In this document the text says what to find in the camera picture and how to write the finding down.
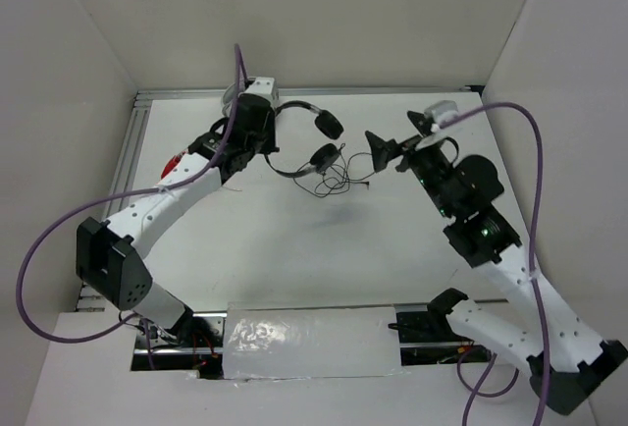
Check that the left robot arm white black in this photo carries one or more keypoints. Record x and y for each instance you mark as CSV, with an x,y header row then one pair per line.
x,y
111,254

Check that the black wired headphones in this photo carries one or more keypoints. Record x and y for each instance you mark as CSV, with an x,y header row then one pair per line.
x,y
327,162

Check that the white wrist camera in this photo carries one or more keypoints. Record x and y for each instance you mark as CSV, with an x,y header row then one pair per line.
x,y
441,112
264,87

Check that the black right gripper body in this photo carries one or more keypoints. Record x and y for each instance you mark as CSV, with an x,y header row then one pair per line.
x,y
426,162

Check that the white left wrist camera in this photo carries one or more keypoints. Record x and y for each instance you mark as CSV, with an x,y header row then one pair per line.
x,y
264,87

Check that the glossy white taped panel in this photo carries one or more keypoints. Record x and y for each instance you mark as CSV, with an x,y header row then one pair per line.
x,y
310,343

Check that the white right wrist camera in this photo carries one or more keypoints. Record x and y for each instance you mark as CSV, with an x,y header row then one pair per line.
x,y
441,112

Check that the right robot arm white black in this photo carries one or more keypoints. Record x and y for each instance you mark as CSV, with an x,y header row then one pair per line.
x,y
564,359

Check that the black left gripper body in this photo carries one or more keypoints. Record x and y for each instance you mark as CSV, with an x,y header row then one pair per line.
x,y
265,141

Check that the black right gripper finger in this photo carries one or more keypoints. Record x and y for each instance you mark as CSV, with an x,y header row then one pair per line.
x,y
421,122
382,151

